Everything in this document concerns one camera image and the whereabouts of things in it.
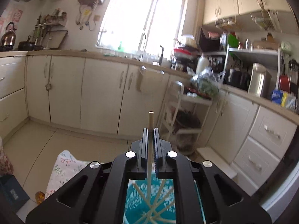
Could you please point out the floral linen tablecloth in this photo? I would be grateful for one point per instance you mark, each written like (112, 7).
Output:
(65, 168)

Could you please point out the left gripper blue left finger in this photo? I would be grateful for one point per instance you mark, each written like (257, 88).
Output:
(144, 153)

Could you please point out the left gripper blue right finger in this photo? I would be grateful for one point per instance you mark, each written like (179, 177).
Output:
(158, 156)

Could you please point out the dark blue box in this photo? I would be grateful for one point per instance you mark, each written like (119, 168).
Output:
(13, 192)

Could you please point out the black wok on stove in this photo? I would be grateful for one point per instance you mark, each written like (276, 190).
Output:
(29, 46)

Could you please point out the steel kitchen faucet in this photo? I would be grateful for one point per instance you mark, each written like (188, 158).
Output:
(142, 47)

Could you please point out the white kitchen trolley rack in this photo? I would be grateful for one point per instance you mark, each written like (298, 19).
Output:
(183, 117)

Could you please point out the teal perforated plastic basket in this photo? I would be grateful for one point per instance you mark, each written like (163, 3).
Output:
(162, 190)

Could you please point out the white thermos jug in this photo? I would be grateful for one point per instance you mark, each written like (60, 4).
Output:
(203, 62)

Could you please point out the copper kettle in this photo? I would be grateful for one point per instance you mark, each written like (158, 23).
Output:
(9, 37)

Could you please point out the bag of green vegetables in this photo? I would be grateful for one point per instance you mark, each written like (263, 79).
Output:
(206, 82)

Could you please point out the steel bread bin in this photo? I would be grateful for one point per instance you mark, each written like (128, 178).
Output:
(260, 81)

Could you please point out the yellow floral slipper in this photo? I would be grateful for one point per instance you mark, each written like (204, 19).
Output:
(40, 197)

